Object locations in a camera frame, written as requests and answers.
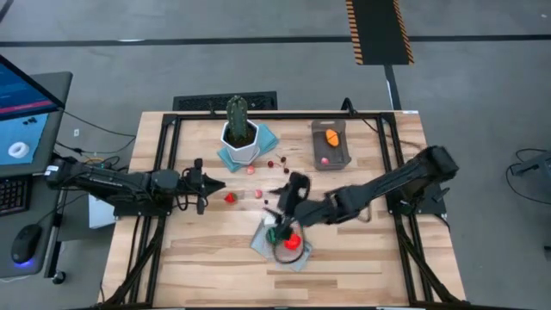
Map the white box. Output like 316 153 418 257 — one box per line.
88 194 117 230

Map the orange toy fruit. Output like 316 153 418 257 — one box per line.
325 128 342 149

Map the black hazard striped mat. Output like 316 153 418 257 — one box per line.
344 0 416 67

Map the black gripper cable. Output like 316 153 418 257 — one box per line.
272 219 306 265

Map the green cactus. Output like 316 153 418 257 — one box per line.
226 95 251 141

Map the computer monitor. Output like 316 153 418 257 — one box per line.
0 54 67 167

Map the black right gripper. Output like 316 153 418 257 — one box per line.
262 170 312 245

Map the black computer mouse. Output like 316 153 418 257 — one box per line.
9 222 45 265

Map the grey waffle towel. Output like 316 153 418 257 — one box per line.
250 216 314 273

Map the red toy apple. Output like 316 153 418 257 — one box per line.
283 232 304 252

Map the beige folded cloth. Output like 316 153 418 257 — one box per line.
262 219 305 262

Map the grey desk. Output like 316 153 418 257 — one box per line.
0 71 75 279

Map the white hexagonal planter pot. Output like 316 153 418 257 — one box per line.
220 119 262 166

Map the grey plastic tupperware container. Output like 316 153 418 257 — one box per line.
310 119 353 172

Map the teal cloth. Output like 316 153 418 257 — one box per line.
216 123 280 174

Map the black aluminium table frame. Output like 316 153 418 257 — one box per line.
97 109 465 309

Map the grey floor device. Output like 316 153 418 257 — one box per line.
505 147 551 206

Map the black floor vent grate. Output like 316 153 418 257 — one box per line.
172 90 279 112

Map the black keyboard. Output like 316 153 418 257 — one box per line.
0 175 33 218

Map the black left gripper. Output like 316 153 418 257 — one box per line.
179 158 226 215

